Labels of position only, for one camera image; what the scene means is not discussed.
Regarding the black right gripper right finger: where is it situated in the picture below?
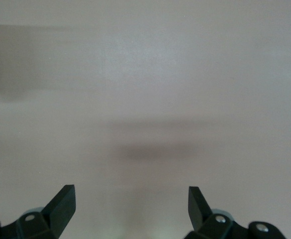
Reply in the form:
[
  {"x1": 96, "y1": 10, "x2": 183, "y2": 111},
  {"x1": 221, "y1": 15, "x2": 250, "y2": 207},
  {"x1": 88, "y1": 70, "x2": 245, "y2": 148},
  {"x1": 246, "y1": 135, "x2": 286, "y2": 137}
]
[{"x1": 185, "y1": 186, "x2": 285, "y2": 239}]

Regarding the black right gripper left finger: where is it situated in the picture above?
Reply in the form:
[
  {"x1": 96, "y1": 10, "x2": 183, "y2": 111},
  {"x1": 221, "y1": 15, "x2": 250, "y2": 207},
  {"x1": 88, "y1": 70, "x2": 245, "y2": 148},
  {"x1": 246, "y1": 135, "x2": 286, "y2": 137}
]
[{"x1": 0, "y1": 184, "x2": 76, "y2": 239}]

